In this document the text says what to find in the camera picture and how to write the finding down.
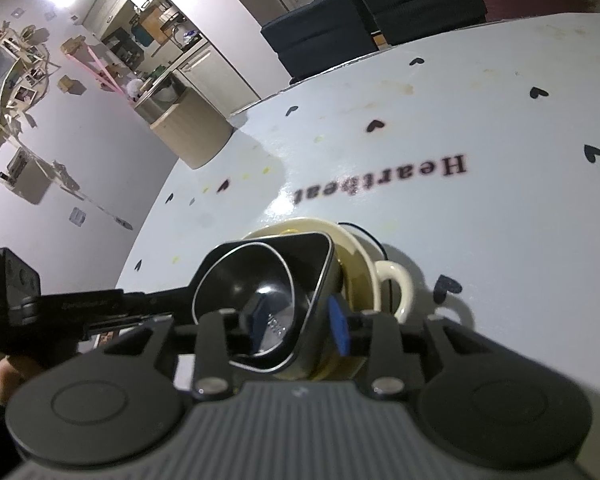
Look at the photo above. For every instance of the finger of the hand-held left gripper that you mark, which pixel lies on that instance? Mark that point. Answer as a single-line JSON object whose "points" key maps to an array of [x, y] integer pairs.
{"points": [[172, 300]]}

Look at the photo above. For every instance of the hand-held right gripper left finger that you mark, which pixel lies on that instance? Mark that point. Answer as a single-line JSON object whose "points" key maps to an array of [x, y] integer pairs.
{"points": [[256, 327]]}

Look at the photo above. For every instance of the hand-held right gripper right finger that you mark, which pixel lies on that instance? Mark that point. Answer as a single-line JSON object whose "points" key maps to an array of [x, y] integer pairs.
{"points": [[339, 325]]}

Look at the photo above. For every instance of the rounded steel bowl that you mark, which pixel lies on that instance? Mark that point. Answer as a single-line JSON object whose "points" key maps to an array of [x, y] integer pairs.
{"points": [[260, 270]]}

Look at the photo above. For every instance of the person's left hand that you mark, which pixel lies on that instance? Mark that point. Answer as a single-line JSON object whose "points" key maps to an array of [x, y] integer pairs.
{"points": [[12, 375]]}

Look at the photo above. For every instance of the beige bin with steel lid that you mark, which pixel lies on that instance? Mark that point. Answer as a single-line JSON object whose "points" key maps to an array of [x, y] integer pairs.
{"points": [[190, 125]]}

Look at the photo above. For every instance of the light blue heart-print tablecloth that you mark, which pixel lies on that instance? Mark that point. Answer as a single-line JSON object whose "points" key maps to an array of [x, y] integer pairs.
{"points": [[505, 235]]}

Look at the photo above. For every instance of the white lower kitchen cabinets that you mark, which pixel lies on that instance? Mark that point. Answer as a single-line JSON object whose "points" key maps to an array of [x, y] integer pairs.
{"points": [[215, 80]]}

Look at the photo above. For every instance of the pink ribbons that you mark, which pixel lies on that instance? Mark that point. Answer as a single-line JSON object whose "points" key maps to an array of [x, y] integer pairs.
{"points": [[102, 72]]}

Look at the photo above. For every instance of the dark blue armchair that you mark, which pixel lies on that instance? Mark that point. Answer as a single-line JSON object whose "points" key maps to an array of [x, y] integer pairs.
{"points": [[315, 35], [420, 0]]}

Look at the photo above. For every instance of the wooden wall box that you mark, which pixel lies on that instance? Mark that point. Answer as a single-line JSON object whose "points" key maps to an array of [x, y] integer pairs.
{"points": [[22, 177]]}

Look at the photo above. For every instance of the wooden wall decoration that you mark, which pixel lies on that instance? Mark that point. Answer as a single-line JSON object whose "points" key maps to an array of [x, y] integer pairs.
{"points": [[10, 85]]}

